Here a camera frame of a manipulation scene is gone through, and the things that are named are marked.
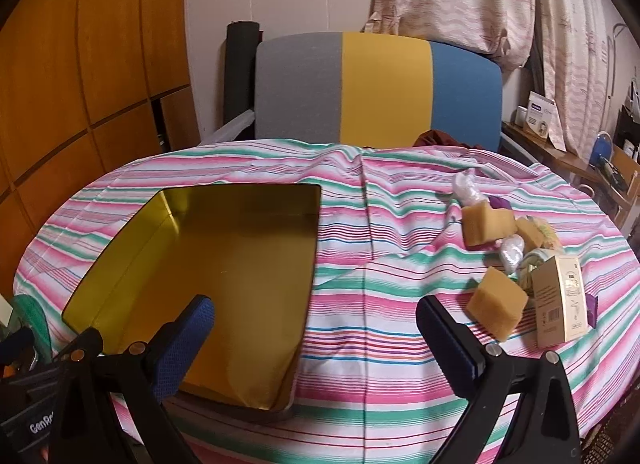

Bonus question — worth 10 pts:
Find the beige cardboard box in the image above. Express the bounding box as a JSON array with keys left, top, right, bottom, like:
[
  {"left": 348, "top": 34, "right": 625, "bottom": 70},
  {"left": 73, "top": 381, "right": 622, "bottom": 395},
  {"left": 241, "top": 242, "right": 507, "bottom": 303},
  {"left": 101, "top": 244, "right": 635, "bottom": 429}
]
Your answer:
[{"left": 532, "top": 255, "right": 589, "bottom": 349}]

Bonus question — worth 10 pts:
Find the yellow sponge block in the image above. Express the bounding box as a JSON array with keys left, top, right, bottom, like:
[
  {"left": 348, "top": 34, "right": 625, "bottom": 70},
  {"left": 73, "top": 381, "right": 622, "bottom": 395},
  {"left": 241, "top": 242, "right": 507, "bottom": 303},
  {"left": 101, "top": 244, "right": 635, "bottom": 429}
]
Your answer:
[
  {"left": 461, "top": 201, "right": 518, "bottom": 248},
  {"left": 466, "top": 267, "right": 528, "bottom": 343}
]

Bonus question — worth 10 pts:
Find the white plastic ball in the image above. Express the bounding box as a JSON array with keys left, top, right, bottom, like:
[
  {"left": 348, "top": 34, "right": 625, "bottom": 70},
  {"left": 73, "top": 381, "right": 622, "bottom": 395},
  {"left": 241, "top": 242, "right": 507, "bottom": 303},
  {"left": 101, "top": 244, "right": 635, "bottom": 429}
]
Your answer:
[
  {"left": 452, "top": 172, "right": 488, "bottom": 207},
  {"left": 498, "top": 234, "right": 525, "bottom": 274}
]

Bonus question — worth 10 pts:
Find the Weidan snack packet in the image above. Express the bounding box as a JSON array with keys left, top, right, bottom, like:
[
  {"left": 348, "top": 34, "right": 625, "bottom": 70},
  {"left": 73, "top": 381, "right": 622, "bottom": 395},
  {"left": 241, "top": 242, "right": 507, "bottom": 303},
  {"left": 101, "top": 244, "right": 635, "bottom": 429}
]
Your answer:
[{"left": 529, "top": 217, "right": 564, "bottom": 253}]

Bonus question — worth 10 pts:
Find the gold metal tin tray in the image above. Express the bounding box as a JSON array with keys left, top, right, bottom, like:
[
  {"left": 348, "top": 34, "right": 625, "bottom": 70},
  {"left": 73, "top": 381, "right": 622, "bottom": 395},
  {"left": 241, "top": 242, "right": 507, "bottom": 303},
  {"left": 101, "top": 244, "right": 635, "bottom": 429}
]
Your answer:
[{"left": 62, "top": 182, "right": 321, "bottom": 422}]

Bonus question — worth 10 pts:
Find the striped pink green bedsheet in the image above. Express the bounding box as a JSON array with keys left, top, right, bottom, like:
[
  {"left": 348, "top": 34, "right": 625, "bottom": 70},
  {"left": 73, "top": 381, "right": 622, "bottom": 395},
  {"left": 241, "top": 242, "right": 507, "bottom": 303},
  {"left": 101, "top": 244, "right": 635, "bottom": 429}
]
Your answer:
[{"left": 13, "top": 140, "right": 639, "bottom": 463}]

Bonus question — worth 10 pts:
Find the small yellow sponge piece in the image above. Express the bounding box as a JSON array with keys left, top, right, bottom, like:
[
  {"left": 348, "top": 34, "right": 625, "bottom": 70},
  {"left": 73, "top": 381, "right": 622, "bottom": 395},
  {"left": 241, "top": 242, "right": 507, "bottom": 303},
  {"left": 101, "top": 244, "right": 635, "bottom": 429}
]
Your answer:
[{"left": 515, "top": 217, "right": 544, "bottom": 254}]

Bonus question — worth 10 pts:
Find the purple candy wrapper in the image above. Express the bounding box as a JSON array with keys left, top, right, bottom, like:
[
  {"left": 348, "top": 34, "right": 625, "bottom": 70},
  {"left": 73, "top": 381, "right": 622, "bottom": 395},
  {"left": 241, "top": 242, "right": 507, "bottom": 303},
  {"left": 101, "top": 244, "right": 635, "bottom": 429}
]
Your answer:
[{"left": 488, "top": 195, "right": 512, "bottom": 210}]

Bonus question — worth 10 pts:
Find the blue round object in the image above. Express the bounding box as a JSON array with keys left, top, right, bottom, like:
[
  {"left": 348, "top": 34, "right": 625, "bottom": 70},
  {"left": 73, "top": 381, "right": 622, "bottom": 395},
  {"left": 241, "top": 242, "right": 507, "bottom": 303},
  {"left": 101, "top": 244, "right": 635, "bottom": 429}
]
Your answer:
[{"left": 588, "top": 130, "right": 613, "bottom": 167}]

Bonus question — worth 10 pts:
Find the orange wooden wardrobe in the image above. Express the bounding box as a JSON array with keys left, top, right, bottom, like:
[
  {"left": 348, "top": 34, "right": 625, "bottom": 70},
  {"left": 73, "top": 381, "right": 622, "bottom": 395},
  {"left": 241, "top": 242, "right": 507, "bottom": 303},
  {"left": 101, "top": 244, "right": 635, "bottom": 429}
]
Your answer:
[{"left": 1, "top": 0, "right": 200, "bottom": 296}]

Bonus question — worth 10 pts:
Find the dark red cloth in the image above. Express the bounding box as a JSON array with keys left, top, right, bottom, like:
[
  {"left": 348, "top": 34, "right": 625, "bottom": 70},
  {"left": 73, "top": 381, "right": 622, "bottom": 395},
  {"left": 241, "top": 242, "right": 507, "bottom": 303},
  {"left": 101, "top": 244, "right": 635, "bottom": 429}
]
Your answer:
[{"left": 413, "top": 129, "right": 471, "bottom": 149}]

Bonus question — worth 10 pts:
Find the white medicine box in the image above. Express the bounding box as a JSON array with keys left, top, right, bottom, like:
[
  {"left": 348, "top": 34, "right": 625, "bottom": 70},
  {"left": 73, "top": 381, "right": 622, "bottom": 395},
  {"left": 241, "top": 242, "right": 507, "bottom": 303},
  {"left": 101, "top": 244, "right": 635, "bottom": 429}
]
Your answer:
[{"left": 523, "top": 91, "right": 555, "bottom": 140}]

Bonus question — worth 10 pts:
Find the black rolled mat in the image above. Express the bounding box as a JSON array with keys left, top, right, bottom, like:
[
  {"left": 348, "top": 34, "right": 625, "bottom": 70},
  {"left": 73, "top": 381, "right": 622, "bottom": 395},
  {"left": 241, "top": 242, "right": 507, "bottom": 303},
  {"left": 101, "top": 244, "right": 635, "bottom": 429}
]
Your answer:
[{"left": 222, "top": 21, "right": 262, "bottom": 124}]

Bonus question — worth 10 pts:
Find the grey yellow blue chair back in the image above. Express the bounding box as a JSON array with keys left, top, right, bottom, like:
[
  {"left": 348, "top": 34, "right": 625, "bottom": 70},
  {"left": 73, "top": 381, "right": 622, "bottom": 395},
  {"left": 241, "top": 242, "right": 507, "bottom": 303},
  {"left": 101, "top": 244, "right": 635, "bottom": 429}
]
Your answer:
[{"left": 254, "top": 32, "right": 502, "bottom": 151}]

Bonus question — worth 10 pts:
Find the pink patterned curtain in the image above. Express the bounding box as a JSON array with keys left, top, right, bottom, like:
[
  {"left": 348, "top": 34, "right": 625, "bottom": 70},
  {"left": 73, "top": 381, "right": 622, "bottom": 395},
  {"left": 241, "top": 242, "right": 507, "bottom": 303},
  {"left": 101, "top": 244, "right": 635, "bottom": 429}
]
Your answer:
[{"left": 364, "top": 0, "right": 610, "bottom": 160}]

